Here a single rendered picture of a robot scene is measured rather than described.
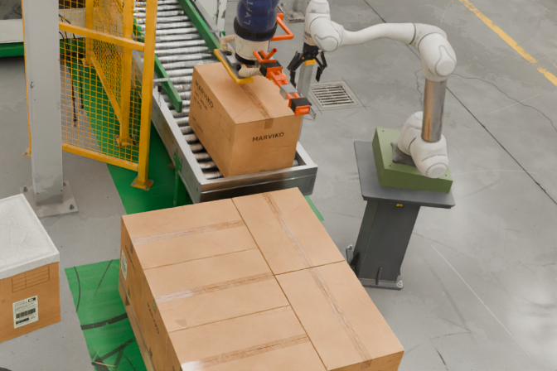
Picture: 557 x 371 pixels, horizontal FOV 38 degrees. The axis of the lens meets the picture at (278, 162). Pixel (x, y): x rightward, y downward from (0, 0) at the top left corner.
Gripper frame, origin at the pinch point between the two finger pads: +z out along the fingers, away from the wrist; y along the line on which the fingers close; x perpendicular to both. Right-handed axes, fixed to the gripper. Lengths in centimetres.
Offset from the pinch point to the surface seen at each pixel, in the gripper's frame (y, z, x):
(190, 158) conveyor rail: 35, 77, -48
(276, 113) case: -5, 42, -32
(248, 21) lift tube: 9, -4, -52
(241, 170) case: 13, 74, -28
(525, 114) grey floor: -279, 136, -117
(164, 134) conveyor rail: 37, 89, -89
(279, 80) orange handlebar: 2.2, 13.1, -20.7
